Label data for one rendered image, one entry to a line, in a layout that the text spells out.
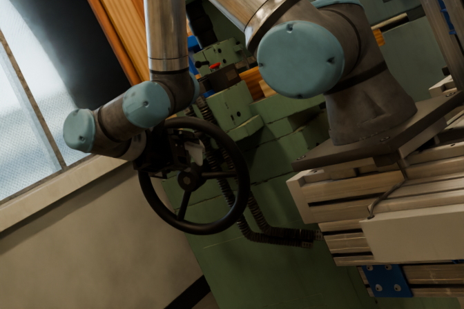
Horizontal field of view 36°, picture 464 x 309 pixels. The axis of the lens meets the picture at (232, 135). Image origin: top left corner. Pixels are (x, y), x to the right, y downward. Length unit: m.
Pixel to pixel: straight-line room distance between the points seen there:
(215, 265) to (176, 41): 0.80
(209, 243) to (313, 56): 0.99
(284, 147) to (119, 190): 1.71
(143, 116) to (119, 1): 2.33
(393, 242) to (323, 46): 0.30
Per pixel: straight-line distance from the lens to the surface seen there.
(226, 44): 1.93
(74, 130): 1.28
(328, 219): 1.30
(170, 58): 1.31
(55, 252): 3.06
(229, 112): 1.65
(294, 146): 1.71
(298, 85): 1.03
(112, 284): 3.22
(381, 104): 1.16
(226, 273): 1.93
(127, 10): 3.53
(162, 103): 1.23
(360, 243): 1.28
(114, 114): 1.24
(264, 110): 1.71
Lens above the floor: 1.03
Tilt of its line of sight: 6 degrees down
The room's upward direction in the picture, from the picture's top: 24 degrees counter-clockwise
